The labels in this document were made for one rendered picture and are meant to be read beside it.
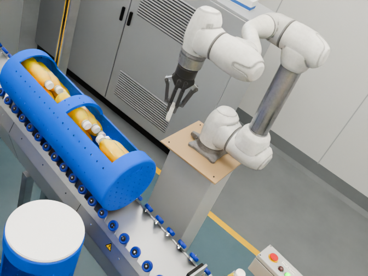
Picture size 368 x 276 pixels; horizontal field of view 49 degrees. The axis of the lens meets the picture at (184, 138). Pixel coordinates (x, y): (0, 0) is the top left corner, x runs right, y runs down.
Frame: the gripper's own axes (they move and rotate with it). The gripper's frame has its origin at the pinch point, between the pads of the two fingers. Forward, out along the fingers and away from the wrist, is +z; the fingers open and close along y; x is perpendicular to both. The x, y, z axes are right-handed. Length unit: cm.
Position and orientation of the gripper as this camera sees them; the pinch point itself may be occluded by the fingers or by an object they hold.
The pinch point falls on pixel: (170, 111)
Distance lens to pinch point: 153.1
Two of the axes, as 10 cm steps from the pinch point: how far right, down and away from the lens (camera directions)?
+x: -0.6, 5.8, -8.1
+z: -3.3, 7.5, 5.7
